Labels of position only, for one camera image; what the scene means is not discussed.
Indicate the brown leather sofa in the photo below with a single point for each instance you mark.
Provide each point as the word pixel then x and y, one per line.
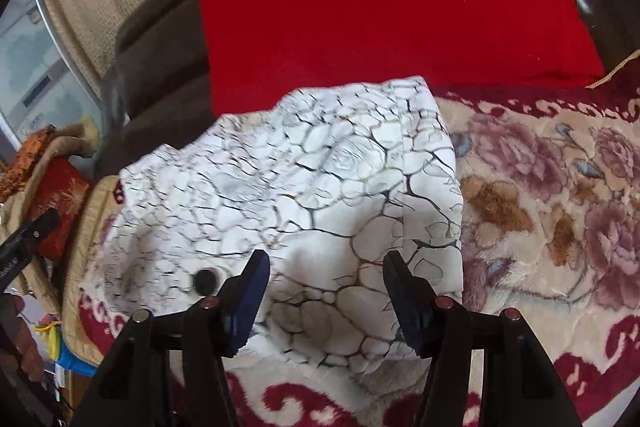
pixel 160 57

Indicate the red floral blanket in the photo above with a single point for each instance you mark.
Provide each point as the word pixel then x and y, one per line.
pixel 550 207

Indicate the large red cushion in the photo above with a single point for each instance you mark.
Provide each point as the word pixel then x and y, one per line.
pixel 375 7

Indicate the white black-veined patterned shirt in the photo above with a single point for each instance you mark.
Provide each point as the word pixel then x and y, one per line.
pixel 325 187

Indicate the red printed box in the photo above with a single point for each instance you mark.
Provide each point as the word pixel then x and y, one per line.
pixel 60 197

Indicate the orange floral folded cloth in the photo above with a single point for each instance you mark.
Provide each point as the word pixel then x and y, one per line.
pixel 25 162

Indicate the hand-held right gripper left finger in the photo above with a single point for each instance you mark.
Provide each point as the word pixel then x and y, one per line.
pixel 245 302

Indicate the yellow and blue toy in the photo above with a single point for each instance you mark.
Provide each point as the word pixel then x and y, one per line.
pixel 75 354

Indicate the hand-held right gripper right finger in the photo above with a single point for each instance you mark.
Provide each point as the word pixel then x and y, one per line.
pixel 407 302

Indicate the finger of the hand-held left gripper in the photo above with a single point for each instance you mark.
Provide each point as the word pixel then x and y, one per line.
pixel 30 237

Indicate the silver refrigerator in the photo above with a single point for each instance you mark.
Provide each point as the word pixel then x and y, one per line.
pixel 35 57

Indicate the person's left hand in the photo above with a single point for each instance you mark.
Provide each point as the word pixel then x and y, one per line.
pixel 17 342

